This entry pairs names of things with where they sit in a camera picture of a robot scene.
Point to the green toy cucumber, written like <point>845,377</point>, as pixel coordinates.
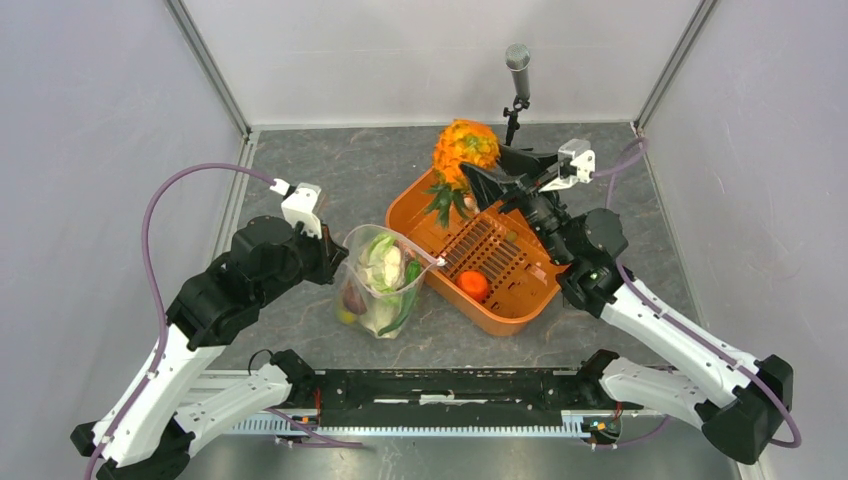
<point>413,270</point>

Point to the clear dotted zip top bag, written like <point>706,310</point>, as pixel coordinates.
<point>356,241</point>

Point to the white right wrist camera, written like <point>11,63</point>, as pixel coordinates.
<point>575,165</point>

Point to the grey microphone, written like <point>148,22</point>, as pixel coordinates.
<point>517,60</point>

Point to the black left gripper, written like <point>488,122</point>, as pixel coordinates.
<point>330,250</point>

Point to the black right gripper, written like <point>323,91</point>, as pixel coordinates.
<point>485,185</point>

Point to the small beige toy piece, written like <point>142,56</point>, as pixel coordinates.
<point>470,205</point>

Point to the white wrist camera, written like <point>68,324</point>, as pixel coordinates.
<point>300,205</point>
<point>575,165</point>

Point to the yellow green toy mango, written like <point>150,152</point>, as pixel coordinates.
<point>346,317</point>

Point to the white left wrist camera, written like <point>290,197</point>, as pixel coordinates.
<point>300,205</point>

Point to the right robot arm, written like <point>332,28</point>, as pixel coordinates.
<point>737,400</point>

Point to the dark red toy fruit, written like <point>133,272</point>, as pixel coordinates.
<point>353,301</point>

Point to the orange plastic basket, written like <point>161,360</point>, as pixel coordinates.
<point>522,278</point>

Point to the green toy lettuce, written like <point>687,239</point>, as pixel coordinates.
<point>384,318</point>

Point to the orange toy pineapple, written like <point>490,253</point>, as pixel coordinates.
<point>462,141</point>

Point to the orange toy carrot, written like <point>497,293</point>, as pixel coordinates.
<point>474,284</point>

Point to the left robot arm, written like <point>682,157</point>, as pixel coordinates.
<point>151,433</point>

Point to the white toy cabbage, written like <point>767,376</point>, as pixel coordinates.
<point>381,265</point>

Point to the black microphone tripod stand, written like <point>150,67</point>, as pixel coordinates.
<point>511,113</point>

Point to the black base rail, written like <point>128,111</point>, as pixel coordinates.
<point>492,401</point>

